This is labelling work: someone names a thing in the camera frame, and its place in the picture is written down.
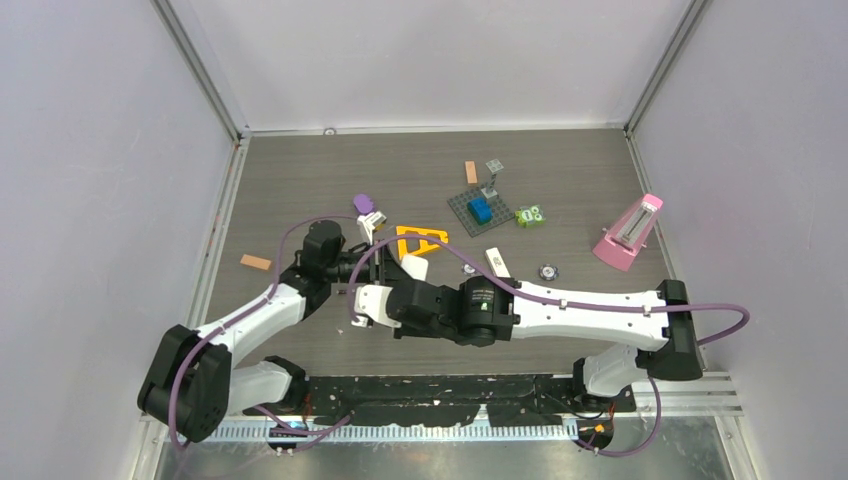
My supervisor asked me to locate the yellow triangular frame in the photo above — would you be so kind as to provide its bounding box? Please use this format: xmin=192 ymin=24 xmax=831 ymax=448
xmin=395 ymin=225 xmax=449 ymax=259

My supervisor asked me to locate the long wooden block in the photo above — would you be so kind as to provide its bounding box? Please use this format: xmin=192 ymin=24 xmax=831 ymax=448
xmin=240 ymin=254 xmax=273 ymax=271

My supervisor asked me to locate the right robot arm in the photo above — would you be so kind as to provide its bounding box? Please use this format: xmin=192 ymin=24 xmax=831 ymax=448
xmin=376 ymin=276 xmax=703 ymax=411

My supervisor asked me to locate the white remote control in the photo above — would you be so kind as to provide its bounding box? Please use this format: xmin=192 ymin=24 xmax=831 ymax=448
xmin=400 ymin=254 xmax=429 ymax=281

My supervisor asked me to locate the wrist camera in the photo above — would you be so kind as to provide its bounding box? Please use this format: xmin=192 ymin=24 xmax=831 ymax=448
xmin=356 ymin=210 xmax=387 ymax=245
xmin=351 ymin=284 xmax=402 ymax=329

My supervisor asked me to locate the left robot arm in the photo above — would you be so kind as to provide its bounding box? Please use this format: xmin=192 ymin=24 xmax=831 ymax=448
xmin=137 ymin=212 xmax=386 ymax=443

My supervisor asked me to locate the white remote battery cover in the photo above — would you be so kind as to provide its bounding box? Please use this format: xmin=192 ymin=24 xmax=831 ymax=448
xmin=484 ymin=247 xmax=511 ymax=278

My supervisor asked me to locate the green monster toy cube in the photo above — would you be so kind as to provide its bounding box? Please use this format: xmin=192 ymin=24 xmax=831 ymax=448
xmin=515 ymin=205 xmax=546 ymax=228

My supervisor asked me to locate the purple cable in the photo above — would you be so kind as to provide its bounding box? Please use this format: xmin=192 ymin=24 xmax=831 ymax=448
xmin=165 ymin=213 xmax=362 ymax=452
xmin=346 ymin=233 xmax=752 ymax=460

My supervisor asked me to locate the purple spool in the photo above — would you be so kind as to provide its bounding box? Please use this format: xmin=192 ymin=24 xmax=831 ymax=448
xmin=353 ymin=193 xmax=377 ymax=215

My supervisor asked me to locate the grey lego post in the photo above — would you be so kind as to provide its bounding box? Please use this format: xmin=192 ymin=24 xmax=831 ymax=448
xmin=481 ymin=159 xmax=504 ymax=199

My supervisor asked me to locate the blue lego brick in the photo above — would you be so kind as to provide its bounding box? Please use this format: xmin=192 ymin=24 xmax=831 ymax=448
xmin=467 ymin=197 xmax=493 ymax=225

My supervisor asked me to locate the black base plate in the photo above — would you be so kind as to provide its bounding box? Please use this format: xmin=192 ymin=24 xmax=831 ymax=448
xmin=309 ymin=374 xmax=636 ymax=427

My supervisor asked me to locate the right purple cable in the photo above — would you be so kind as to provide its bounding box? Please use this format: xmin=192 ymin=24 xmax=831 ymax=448
xmin=346 ymin=233 xmax=752 ymax=460

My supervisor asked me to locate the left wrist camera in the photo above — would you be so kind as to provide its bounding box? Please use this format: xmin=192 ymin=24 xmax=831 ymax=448
xmin=356 ymin=210 xmax=387 ymax=245

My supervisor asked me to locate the grey lego baseplate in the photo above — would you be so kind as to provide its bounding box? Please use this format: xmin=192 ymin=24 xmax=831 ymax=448
xmin=447 ymin=187 xmax=515 ymax=237

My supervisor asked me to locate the pink metronome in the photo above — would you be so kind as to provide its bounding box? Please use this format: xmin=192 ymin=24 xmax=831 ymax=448
xmin=592 ymin=194 xmax=664 ymax=272

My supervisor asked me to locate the poker chip right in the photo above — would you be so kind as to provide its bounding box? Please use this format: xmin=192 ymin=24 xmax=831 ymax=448
xmin=538 ymin=264 xmax=559 ymax=281

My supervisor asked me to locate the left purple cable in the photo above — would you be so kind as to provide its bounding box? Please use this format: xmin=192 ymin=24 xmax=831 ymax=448
xmin=165 ymin=213 xmax=362 ymax=452

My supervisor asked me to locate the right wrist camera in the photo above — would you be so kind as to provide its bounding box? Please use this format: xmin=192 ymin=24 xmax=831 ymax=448
xmin=351 ymin=284 xmax=402 ymax=329

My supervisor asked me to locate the small wooden block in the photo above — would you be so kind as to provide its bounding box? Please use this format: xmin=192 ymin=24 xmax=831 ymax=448
xmin=464 ymin=161 xmax=478 ymax=186

